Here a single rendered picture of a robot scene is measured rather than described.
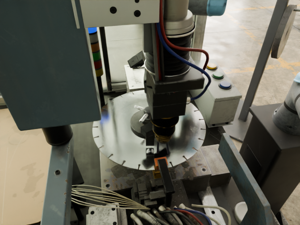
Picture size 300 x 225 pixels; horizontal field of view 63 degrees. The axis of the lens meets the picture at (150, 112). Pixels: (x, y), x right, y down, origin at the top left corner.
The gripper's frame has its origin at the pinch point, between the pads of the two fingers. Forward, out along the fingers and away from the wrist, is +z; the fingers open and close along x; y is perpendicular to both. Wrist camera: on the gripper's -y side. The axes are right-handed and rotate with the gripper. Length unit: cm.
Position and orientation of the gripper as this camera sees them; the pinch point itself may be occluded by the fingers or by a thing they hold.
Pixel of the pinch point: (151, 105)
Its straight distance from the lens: 73.0
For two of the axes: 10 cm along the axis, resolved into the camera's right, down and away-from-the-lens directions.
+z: -0.9, 9.8, 1.7
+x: 5.2, -1.0, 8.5
